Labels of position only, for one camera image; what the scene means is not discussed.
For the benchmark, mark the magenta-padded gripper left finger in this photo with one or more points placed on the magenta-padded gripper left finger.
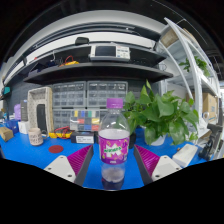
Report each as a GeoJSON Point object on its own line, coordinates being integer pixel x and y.
{"type": "Point", "coordinates": [63, 168]}

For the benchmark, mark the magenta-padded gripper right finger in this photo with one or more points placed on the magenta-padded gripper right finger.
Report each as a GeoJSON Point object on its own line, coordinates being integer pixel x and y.
{"type": "Point", "coordinates": [163, 167]}

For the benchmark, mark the purple-labelled clear drink bottle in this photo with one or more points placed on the purple-labelled clear drink bottle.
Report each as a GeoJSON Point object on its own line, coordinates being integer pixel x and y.
{"type": "Point", "coordinates": [114, 150]}

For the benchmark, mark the flat round red coaster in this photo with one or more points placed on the flat round red coaster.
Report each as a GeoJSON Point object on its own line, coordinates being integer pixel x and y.
{"type": "Point", "coordinates": [56, 149]}

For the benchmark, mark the flat white device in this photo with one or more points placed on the flat white device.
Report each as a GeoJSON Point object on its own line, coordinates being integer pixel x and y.
{"type": "Point", "coordinates": [185, 155]}

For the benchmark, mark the black box with white label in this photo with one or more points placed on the black box with white label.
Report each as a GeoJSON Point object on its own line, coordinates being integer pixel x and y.
{"type": "Point", "coordinates": [82, 138]}

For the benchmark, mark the black case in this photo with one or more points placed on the black case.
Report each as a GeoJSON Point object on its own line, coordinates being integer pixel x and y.
{"type": "Point", "coordinates": [132, 140]}

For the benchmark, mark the beige patterned mug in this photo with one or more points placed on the beige patterned mug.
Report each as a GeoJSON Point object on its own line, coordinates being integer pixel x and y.
{"type": "Point", "coordinates": [35, 136]}

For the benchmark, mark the clear box with coloured parts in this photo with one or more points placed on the clear box with coloured parts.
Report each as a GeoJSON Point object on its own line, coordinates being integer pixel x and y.
{"type": "Point", "coordinates": [83, 120]}

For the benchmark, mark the green potted plant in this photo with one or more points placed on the green potted plant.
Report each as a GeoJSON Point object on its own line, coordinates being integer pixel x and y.
{"type": "Point", "coordinates": [163, 113]}

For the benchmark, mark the black stand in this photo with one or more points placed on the black stand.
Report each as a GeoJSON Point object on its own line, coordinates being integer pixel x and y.
{"type": "Point", "coordinates": [211, 141]}

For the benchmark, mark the black rounded speaker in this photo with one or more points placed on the black rounded speaker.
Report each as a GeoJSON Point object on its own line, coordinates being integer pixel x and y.
{"type": "Point", "coordinates": [41, 116]}

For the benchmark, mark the small white box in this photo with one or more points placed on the small white box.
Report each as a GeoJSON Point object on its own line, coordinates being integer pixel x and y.
{"type": "Point", "coordinates": [23, 127]}

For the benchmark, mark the blue box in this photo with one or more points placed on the blue box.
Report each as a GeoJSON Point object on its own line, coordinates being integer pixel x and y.
{"type": "Point", "coordinates": [12, 126]}

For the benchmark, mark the brown cardboard box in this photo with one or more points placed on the brown cardboard box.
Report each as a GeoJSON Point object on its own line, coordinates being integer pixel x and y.
{"type": "Point", "coordinates": [6, 133]}

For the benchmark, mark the white perforated basket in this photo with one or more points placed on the white perforated basket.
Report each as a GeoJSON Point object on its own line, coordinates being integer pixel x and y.
{"type": "Point", "coordinates": [31, 106]}

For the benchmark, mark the dark grey box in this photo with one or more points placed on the dark grey box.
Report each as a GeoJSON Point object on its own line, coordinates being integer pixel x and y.
{"type": "Point", "coordinates": [24, 110]}

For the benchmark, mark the purple bag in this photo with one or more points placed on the purple bag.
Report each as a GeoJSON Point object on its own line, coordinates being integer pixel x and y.
{"type": "Point", "coordinates": [17, 112]}

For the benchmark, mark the white metal shelf unit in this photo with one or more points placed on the white metal shelf unit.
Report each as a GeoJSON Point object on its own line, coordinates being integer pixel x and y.
{"type": "Point", "coordinates": [196, 76]}

